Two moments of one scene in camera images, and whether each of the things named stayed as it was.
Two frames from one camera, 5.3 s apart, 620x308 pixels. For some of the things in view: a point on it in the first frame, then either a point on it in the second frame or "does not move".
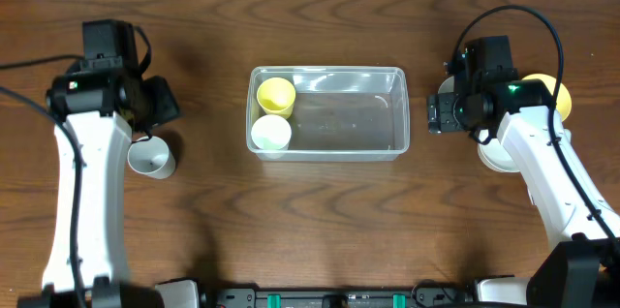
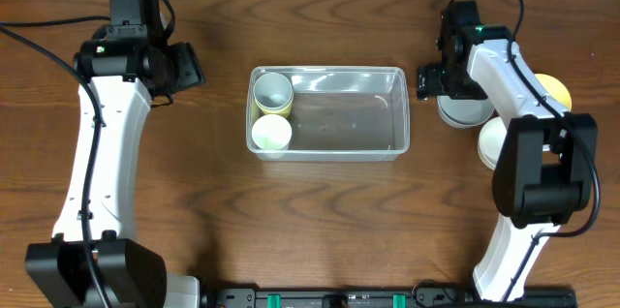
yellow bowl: (564, 101) does not move
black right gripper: (440, 114) -> (431, 81)
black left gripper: (162, 102) -> (186, 67)
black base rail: (195, 293) does not move
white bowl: (494, 155) does not move
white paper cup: (270, 132) does not move
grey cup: (151, 156) -> (273, 90)
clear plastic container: (342, 113) does not move
